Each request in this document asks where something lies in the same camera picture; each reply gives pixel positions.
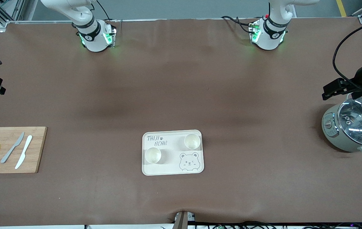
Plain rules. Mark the white IKEA cup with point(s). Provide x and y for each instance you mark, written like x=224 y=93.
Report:
x=153 y=155
x=192 y=141

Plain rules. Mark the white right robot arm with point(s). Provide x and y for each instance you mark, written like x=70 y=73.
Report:
x=93 y=38

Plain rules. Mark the grey electric cooking pot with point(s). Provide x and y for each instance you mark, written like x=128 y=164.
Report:
x=330 y=127

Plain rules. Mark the grey plastic knife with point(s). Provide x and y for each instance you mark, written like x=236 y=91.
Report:
x=12 y=149

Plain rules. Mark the white plastic knife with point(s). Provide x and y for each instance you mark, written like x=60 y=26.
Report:
x=25 y=149

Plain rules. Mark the bamboo cutting board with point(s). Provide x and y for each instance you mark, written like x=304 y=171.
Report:
x=37 y=152

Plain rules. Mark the cream tray with bear print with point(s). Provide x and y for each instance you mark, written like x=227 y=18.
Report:
x=171 y=159

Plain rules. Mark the grey metal bracket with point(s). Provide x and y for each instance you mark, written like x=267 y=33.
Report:
x=180 y=221

